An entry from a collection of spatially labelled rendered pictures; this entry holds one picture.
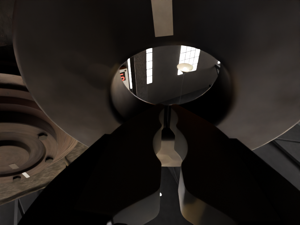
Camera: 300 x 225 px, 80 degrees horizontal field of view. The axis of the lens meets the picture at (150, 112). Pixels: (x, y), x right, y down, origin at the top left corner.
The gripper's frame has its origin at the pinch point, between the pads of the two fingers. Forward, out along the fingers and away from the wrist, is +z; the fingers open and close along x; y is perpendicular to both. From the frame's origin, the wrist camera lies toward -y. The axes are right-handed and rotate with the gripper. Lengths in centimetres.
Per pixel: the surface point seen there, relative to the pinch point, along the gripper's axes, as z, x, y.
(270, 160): 577, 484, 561
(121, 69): 64, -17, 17
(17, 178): 28, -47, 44
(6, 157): 26, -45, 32
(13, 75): 34, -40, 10
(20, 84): 35, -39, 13
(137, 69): 357, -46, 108
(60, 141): 39, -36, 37
